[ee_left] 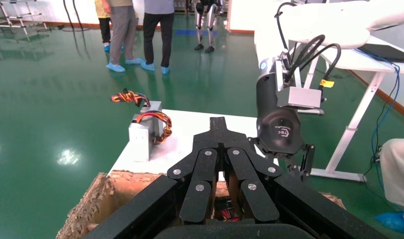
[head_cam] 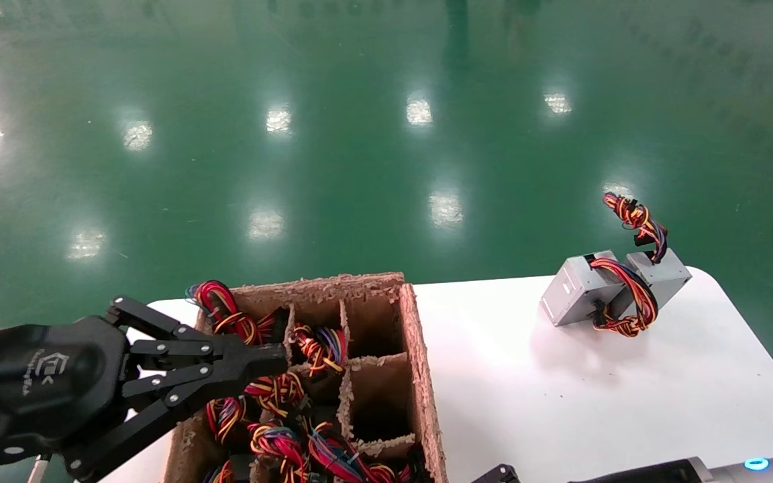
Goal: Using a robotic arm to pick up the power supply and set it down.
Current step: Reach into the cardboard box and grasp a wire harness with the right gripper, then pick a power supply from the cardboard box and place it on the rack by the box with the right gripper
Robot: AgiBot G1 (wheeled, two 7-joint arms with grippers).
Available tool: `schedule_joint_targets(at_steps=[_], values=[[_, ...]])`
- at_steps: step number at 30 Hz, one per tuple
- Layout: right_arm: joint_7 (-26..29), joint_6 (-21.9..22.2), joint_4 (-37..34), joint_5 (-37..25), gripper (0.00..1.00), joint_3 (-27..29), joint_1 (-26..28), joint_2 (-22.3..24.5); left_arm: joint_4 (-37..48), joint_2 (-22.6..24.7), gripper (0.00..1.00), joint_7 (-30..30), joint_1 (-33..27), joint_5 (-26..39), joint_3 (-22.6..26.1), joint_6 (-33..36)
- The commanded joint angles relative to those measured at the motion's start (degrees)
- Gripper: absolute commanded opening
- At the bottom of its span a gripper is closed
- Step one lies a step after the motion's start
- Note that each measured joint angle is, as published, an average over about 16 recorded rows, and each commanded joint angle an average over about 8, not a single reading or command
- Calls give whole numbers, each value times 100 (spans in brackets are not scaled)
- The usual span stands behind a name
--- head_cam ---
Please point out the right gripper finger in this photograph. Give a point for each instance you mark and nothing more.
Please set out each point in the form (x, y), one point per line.
(502, 475)

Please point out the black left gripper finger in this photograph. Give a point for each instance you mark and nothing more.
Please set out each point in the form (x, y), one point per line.
(172, 399)
(178, 347)

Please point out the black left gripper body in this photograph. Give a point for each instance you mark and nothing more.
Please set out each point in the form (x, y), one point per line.
(37, 389)

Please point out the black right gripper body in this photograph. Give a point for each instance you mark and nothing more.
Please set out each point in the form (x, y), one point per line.
(655, 473)

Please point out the brown cardboard divider box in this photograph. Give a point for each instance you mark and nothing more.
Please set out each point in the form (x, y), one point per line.
(420, 376)

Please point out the white pipe frame rack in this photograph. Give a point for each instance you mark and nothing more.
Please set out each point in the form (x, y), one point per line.
(37, 469)

